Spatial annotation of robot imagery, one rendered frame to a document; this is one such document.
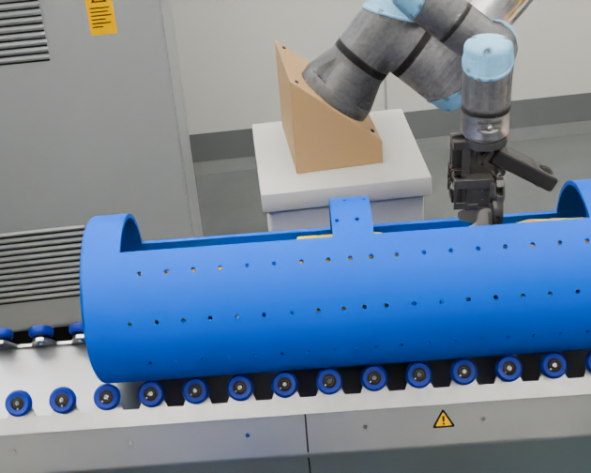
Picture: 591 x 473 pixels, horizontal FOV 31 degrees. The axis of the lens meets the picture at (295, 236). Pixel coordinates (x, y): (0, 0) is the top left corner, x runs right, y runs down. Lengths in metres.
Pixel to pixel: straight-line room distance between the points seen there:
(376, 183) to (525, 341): 0.44
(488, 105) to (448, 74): 0.37
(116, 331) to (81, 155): 1.61
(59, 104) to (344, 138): 1.37
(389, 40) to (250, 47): 2.52
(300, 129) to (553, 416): 0.68
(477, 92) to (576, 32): 3.12
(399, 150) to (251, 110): 2.52
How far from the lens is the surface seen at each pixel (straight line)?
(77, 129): 3.22
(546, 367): 1.82
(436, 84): 1.99
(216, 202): 4.36
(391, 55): 1.98
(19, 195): 3.34
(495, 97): 1.62
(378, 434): 1.83
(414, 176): 1.99
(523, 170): 1.70
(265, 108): 4.57
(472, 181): 1.68
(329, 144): 2.00
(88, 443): 1.87
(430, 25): 1.70
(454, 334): 1.70
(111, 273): 1.69
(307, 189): 1.96
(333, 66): 2.00
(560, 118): 4.83
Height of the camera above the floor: 2.08
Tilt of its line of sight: 31 degrees down
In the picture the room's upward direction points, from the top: 5 degrees counter-clockwise
